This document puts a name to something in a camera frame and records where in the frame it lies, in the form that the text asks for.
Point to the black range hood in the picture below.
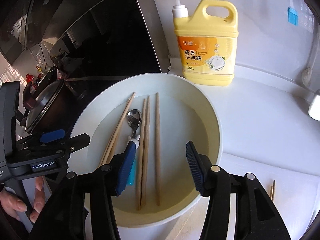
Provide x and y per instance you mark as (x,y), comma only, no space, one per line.
(100,30)

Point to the yellow detergent pump bottle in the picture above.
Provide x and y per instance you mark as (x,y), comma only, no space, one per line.
(207,30)

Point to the white round basin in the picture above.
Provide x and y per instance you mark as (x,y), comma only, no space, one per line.
(175,135)

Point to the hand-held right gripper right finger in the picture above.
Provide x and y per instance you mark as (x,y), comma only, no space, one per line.
(197,170)

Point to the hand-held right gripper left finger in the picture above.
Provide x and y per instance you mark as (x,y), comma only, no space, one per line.
(126,168)

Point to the person's left hand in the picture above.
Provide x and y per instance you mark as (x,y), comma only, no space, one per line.
(15,202)

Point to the cluster of condiment bottles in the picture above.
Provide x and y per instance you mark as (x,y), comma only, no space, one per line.
(38,68)

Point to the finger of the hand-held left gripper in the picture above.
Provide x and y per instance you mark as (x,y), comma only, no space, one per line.
(52,135)
(77,141)

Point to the dark pot with glass lid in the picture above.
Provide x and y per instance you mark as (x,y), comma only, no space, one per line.
(45,107)

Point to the white plastic cutting board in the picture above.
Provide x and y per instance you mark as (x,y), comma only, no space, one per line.
(250,165)

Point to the wooden chopstick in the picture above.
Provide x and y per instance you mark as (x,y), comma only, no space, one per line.
(274,191)
(141,155)
(157,150)
(271,192)
(110,142)
(114,143)
(146,155)

